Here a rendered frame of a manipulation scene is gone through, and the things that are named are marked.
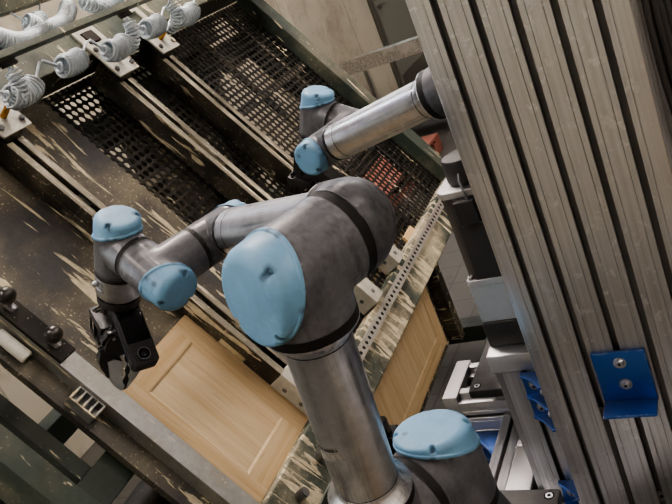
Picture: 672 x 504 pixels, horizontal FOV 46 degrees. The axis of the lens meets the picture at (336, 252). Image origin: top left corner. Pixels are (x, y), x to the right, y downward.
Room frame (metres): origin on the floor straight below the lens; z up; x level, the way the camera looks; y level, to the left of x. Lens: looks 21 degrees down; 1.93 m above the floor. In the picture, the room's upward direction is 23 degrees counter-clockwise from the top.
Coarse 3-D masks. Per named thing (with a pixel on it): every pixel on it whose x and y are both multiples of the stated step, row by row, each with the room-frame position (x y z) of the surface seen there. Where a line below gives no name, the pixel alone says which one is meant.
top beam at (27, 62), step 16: (160, 0) 2.82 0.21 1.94; (176, 0) 2.88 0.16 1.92; (192, 0) 2.94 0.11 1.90; (208, 0) 3.00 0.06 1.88; (224, 0) 3.17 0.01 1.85; (128, 16) 2.64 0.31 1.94; (112, 32) 2.53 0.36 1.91; (48, 48) 2.31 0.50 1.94; (64, 48) 2.35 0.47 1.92; (80, 48) 2.38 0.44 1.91; (16, 64) 2.19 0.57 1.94; (32, 64) 2.22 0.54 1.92; (48, 64) 2.25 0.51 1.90; (96, 64) 2.46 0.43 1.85; (0, 80) 2.11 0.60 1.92; (48, 80) 2.23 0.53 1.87; (64, 80) 2.33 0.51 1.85
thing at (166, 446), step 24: (24, 336) 1.57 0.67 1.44; (48, 360) 1.56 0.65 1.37; (72, 360) 1.57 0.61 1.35; (72, 384) 1.55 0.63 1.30; (96, 384) 1.54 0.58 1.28; (120, 408) 1.52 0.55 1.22; (144, 432) 1.49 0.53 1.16; (168, 432) 1.52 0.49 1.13; (168, 456) 1.48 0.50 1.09; (192, 456) 1.49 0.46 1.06; (192, 480) 1.46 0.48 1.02; (216, 480) 1.46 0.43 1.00
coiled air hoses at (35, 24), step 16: (64, 0) 3.16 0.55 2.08; (80, 0) 3.29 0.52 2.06; (96, 0) 3.27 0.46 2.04; (112, 0) 3.35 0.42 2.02; (16, 16) 2.96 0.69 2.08; (32, 16) 2.97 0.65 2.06; (64, 16) 3.09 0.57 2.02; (0, 32) 2.82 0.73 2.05; (16, 32) 2.88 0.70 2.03; (32, 32) 2.93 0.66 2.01
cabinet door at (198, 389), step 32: (192, 320) 1.83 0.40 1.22; (160, 352) 1.71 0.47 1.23; (192, 352) 1.75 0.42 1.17; (224, 352) 1.79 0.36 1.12; (160, 384) 1.64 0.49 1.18; (192, 384) 1.67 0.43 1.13; (224, 384) 1.71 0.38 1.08; (256, 384) 1.75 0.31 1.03; (160, 416) 1.56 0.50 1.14; (192, 416) 1.60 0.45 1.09; (224, 416) 1.64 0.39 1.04; (256, 416) 1.67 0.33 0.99; (288, 416) 1.71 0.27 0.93; (224, 448) 1.56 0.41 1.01; (256, 448) 1.60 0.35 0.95; (288, 448) 1.63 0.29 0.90; (256, 480) 1.52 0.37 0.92
